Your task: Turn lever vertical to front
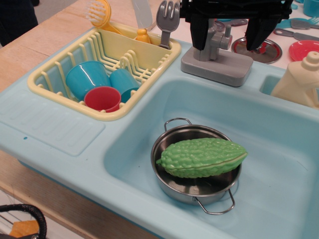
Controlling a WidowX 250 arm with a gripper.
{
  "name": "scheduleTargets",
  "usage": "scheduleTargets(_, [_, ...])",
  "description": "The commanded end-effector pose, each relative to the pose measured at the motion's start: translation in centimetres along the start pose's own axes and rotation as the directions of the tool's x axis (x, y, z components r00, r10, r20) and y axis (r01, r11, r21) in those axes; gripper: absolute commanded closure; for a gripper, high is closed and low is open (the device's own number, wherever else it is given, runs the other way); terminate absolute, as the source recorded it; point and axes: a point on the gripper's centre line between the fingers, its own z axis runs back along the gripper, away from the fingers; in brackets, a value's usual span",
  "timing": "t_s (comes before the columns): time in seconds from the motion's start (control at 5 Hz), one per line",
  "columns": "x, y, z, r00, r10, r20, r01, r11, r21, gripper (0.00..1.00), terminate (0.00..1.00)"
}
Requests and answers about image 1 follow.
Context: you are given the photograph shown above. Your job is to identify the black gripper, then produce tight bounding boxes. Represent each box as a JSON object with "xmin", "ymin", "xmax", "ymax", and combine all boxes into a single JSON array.
[{"xmin": 180, "ymin": 0, "xmax": 292, "ymax": 51}]

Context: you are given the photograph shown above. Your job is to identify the grey toy faucet lever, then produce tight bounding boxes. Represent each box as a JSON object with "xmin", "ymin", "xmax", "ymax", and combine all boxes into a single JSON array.
[{"xmin": 212, "ymin": 25, "xmax": 232, "ymax": 50}]

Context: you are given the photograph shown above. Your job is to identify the grey toy ladle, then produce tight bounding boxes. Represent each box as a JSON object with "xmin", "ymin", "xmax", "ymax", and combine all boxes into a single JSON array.
[{"xmin": 215, "ymin": 19, "xmax": 248, "ymax": 32}]

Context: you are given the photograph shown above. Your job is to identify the blue plastic plate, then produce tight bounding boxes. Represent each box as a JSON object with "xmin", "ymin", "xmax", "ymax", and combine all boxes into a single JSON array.
[{"xmin": 217, "ymin": 18, "xmax": 232, "ymax": 22}]

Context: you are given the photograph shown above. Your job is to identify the grey toy faucet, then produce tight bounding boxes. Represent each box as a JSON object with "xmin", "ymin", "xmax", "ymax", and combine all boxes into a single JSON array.
[{"xmin": 181, "ymin": 19, "xmax": 253, "ymax": 87}]

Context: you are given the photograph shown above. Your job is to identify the steel pot lid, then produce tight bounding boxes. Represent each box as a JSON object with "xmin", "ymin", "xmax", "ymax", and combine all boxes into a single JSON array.
[{"xmin": 231, "ymin": 37, "xmax": 282, "ymax": 64}]

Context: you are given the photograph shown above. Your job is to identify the blue toy utensil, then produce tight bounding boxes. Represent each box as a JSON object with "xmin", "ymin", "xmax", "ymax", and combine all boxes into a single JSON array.
[{"xmin": 276, "ymin": 17, "xmax": 319, "ymax": 29}]

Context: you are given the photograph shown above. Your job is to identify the grey toy fork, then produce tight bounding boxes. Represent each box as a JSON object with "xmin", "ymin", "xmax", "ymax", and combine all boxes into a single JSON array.
[{"xmin": 156, "ymin": 0, "xmax": 180, "ymax": 49}]

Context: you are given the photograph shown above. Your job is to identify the grey toy spatula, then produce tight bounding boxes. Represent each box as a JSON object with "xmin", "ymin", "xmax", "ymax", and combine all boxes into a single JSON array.
[{"xmin": 291, "ymin": 19, "xmax": 319, "ymax": 29}]

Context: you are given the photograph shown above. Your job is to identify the grey toy spoon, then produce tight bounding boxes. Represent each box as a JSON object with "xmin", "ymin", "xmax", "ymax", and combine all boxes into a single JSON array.
[{"xmin": 273, "ymin": 28, "xmax": 319, "ymax": 41}]

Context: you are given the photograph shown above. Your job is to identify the red plastic plate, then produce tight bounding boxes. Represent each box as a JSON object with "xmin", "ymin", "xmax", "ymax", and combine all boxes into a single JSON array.
[{"xmin": 289, "ymin": 40, "xmax": 319, "ymax": 61}]

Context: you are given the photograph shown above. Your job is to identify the blue plastic cup background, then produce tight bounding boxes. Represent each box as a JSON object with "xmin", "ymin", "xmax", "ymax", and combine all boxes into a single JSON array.
[{"xmin": 303, "ymin": 0, "xmax": 319, "ymax": 17}]

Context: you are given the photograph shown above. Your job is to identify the cream toy detergent bottle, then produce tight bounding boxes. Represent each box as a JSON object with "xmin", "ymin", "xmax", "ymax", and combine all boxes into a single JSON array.
[{"xmin": 271, "ymin": 51, "xmax": 319, "ymax": 109}]

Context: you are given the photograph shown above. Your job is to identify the small blue plastic cup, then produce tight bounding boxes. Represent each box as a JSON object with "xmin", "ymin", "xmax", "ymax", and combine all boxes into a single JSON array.
[{"xmin": 109, "ymin": 69, "xmax": 140, "ymax": 103}]

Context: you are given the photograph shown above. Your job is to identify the yellow dish brush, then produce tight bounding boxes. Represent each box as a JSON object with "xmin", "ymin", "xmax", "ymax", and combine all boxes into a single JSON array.
[{"xmin": 86, "ymin": 0, "xmax": 122, "ymax": 35}]

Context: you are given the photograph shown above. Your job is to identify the yellow dish rack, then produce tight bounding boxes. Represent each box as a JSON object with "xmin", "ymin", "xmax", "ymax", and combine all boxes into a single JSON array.
[{"xmin": 27, "ymin": 22, "xmax": 181, "ymax": 121}]

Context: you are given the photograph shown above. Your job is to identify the green toy bitter gourd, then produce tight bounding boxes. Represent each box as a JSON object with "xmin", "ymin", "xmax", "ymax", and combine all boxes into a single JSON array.
[{"xmin": 155, "ymin": 138, "xmax": 248, "ymax": 179}]

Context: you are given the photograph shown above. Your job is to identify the red plastic cup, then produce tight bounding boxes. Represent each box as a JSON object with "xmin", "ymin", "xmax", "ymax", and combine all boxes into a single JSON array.
[{"xmin": 84, "ymin": 86, "xmax": 121, "ymax": 113}]

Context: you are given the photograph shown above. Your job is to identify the large blue plastic cup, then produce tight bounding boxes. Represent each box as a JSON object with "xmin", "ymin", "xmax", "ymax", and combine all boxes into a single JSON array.
[{"xmin": 66, "ymin": 61, "xmax": 111, "ymax": 101}]

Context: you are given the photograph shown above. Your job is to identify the light blue toy sink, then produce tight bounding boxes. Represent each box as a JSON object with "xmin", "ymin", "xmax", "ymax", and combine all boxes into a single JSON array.
[{"xmin": 0, "ymin": 26, "xmax": 319, "ymax": 239}]

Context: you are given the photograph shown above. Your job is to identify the orange object in bag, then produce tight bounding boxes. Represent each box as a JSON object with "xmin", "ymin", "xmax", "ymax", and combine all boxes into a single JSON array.
[{"xmin": 9, "ymin": 220, "xmax": 39, "ymax": 238}]

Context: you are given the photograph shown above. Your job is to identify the toy knife yellow handle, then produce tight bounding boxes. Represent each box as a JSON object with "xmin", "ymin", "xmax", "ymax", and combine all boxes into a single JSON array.
[{"xmin": 131, "ymin": 0, "xmax": 153, "ymax": 43}]

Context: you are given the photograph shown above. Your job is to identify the steel pot with handles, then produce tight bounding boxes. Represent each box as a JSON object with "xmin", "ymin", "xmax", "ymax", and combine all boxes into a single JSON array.
[{"xmin": 151, "ymin": 118, "xmax": 242, "ymax": 215}]

